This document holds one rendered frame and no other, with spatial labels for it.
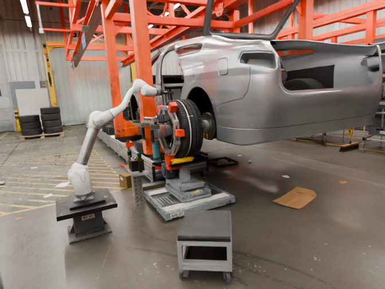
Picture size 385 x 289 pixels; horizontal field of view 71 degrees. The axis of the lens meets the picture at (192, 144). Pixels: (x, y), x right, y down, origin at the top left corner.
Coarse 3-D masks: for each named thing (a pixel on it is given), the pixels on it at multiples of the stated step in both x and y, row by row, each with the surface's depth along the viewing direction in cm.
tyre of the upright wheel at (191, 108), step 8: (184, 104) 289; (192, 104) 291; (176, 112) 286; (184, 112) 281; (192, 112) 284; (184, 120) 276; (192, 120) 280; (200, 120) 284; (184, 128) 276; (192, 128) 279; (200, 128) 283; (184, 136) 277; (192, 136) 282; (200, 136) 285; (184, 144) 281; (192, 144) 285; (200, 144) 290; (184, 152) 289; (192, 152) 297
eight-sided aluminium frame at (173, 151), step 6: (162, 108) 300; (168, 114) 285; (174, 114) 282; (156, 120) 322; (174, 120) 277; (174, 126) 276; (174, 132) 277; (162, 138) 324; (174, 138) 279; (162, 144) 317; (174, 144) 281; (168, 150) 312; (174, 150) 295
